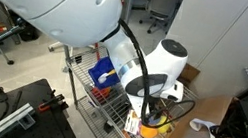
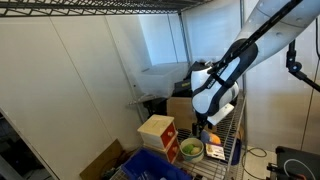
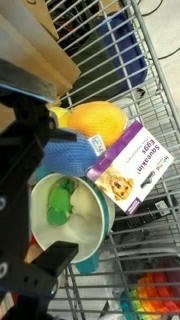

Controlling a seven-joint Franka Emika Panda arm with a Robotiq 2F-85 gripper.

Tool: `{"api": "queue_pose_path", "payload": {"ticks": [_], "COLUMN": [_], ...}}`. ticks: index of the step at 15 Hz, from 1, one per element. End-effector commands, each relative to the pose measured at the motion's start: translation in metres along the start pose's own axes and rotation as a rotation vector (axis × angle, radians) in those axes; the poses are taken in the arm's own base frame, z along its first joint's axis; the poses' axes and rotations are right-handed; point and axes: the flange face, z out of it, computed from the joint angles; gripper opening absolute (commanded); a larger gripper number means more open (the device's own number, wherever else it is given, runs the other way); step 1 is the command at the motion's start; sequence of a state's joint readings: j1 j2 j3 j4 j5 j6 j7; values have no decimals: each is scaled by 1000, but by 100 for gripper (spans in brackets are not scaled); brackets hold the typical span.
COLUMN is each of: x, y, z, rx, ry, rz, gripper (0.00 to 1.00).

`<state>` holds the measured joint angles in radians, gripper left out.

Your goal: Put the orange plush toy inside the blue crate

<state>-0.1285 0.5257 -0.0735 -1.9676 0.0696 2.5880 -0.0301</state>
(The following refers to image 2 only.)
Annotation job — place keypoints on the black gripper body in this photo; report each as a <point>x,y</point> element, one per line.
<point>202,122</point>

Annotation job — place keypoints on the colourful toy pile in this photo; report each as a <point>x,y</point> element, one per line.
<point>215,139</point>

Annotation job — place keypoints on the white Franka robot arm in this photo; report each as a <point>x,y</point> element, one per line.
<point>283,26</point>

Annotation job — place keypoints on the small green toy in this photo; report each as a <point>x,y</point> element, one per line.
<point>188,149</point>

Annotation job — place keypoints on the blue plastic crate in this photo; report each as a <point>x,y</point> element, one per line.
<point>146,163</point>

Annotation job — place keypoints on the brown cardboard box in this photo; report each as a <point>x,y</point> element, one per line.
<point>180,110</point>

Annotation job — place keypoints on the white bowl with green rim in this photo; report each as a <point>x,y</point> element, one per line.
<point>193,158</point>

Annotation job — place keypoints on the blue round container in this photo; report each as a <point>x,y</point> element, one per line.
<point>236,153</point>

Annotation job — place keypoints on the wooden box with red drawers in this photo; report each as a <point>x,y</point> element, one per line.
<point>155,126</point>

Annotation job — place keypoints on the clear plastic bin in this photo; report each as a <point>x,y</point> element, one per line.
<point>160,80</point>

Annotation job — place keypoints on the flat brown cardboard sheet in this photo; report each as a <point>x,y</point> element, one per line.
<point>100,163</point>

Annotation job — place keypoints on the white wrist mount plate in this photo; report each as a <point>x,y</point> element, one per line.
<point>221,115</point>

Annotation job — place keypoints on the grey metal bracket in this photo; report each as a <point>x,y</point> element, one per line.
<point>140,101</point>

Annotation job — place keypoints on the black articulated camera stand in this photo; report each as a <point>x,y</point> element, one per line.
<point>295,66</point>

